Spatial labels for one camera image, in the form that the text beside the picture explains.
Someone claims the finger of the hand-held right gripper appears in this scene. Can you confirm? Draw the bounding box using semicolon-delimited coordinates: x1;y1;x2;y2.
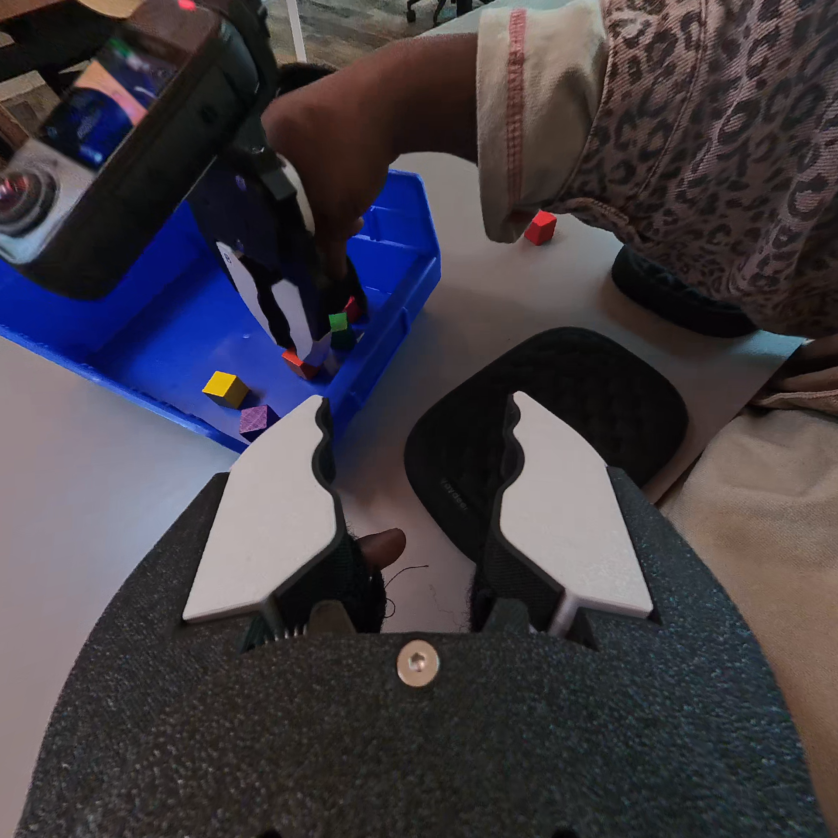
216;241;289;348
271;278;338;371

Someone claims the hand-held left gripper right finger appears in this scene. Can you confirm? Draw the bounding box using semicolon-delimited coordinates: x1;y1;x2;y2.
483;390;657;639

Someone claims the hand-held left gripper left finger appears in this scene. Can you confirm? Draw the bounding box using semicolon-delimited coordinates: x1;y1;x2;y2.
181;395;348;629

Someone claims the blue plastic bin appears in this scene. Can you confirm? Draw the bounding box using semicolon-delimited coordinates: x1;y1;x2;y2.
0;169;441;454

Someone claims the purple wooden cube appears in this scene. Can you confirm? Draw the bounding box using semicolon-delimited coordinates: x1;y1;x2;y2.
238;405;281;441

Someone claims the yellow wooden cube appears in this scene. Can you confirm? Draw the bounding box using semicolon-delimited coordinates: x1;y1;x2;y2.
202;371;250;409

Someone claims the person's right forearm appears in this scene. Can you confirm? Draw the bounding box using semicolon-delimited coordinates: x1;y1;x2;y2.
393;0;838;338

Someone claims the person's left hand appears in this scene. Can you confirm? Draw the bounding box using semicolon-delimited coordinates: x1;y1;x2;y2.
359;528;407;569

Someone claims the person's right hand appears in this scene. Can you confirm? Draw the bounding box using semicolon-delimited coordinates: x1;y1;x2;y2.
261;65;407;285

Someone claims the black wrist rest pad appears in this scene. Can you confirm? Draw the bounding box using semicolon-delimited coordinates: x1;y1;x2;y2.
404;326;690;564
611;245;760;339

